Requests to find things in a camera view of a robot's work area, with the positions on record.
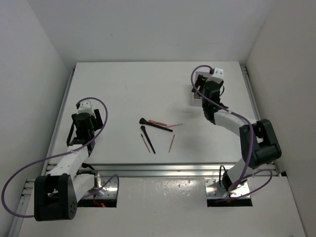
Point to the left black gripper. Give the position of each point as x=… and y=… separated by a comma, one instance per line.
x=96, y=120

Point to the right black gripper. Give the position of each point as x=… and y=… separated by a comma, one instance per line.
x=201, y=80

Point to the thin pink lip brush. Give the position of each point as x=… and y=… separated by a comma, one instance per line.
x=174, y=125

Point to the pink handle spoolie brush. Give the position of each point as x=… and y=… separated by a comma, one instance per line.
x=145, y=143

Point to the large black makeup brush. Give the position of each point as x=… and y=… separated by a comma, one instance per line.
x=145, y=122

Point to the black brush pink handle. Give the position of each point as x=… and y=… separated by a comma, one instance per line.
x=147, y=137

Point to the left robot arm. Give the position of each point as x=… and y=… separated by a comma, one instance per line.
x=57, y=194

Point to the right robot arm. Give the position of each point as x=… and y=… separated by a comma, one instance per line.
x=258, y=141

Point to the white divided organizer box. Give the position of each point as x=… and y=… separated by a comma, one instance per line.
x=196, y=98

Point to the thin orange angled brush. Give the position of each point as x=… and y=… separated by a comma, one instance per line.
x=171, y=143

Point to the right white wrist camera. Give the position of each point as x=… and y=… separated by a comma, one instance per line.
x=218, y=75

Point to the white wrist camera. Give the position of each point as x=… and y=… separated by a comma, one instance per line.
x=85, y=106
x=218, y=75

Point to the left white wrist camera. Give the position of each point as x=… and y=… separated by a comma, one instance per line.
x=85, y=106

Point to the aluminium rail frame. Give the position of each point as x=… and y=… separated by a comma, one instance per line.
x=159, y=92

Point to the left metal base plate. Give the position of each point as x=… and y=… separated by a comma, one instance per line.
x=105, y=187

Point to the metal base plate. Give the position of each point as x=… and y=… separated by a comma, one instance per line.
x=215, y=191
x=105, y=187

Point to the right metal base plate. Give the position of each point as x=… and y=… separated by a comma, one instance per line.
x=215, y=191

